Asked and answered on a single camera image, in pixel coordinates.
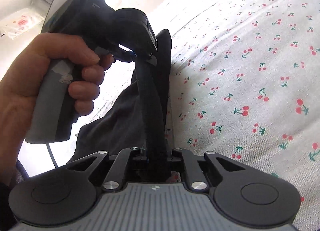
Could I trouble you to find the black pants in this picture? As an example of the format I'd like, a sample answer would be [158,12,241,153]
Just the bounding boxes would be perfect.
[70,29,172,164]

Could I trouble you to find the person left hand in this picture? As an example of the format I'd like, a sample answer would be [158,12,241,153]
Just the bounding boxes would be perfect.
[1,33,114,185]

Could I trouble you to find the white bag red print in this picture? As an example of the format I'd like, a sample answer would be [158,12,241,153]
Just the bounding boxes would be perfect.
[1,8,44,39]

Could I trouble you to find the cherry print bed sheet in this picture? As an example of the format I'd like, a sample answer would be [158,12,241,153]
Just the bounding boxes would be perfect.
[148,0,319,230]

